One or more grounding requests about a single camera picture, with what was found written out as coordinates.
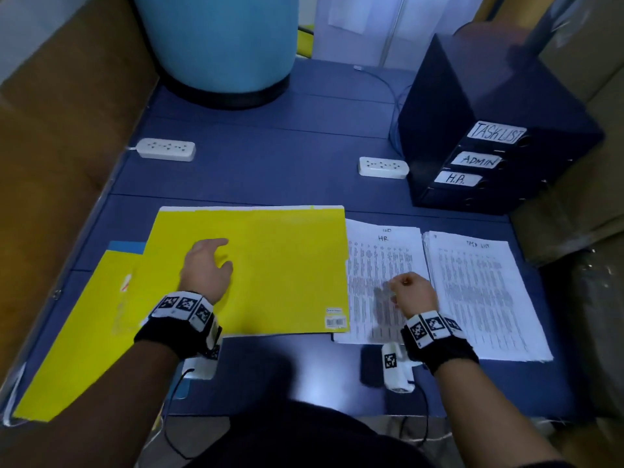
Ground person's left hand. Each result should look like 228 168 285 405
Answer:
178 239 235 306

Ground person's right hand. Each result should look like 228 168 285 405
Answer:
388 272 440 320

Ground neat stack of printed papers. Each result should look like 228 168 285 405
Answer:
331 219 432 347
422 229 555 363

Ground yellow folder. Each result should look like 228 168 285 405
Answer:
12 206 350 423

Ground person's left forearm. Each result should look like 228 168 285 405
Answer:
0 341 181 468

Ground person's right forearm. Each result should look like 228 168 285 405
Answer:
434 360 567 468

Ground person's dark trousers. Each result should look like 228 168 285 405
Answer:
185 399 440 468

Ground black marker wristband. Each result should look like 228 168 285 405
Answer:
400 309 481 376
135 290 224 359

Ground white power strip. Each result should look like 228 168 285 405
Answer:
357 155 411 180
135 137 197 163

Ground brown cardboard box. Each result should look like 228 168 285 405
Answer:
512 0 624 267

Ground teal cylindrical barrel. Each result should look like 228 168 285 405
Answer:
131 0 300 110

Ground white partition panel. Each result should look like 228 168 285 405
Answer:
312 0 489 69

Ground brown round seat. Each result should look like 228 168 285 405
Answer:
453 21 532 43

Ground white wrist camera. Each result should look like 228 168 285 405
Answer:
180 336 224 381
380 341 419 394

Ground thin power cable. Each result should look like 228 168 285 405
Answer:
353 65 406 157

